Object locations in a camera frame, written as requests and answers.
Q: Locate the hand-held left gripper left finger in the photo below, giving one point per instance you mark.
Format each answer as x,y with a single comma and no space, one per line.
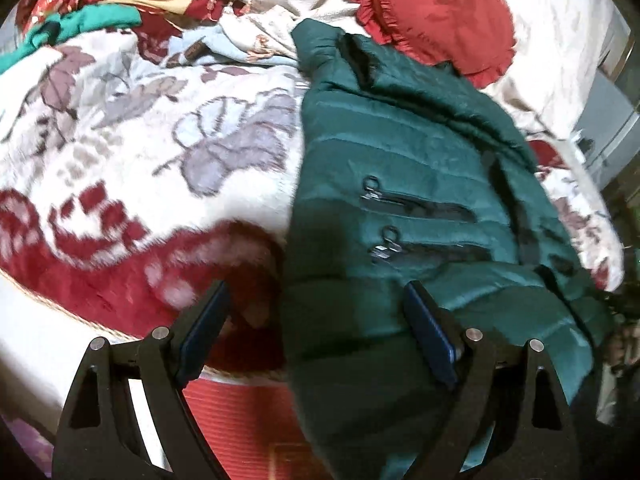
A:
205,330

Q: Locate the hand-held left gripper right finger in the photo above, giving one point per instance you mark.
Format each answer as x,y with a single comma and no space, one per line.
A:
431,335

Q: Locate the green puffer jacket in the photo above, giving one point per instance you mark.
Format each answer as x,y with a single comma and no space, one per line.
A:
400,160

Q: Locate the red floor mat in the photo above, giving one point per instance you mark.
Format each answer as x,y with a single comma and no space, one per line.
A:
250,420

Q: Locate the floral red and white blanket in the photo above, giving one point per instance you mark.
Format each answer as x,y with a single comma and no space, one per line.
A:
125,160

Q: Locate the grey cabinet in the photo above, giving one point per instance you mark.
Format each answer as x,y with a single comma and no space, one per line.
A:
620,125

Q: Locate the light blue cloth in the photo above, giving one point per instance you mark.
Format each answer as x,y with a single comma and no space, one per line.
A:
220,42

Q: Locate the red heart-shaped ruffled pillow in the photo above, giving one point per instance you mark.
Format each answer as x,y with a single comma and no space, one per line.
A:
440,5

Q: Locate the green and white garment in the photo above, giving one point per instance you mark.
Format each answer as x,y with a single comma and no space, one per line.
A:
95,17

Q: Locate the cream patterned quilt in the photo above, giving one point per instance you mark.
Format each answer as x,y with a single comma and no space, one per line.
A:
550,20

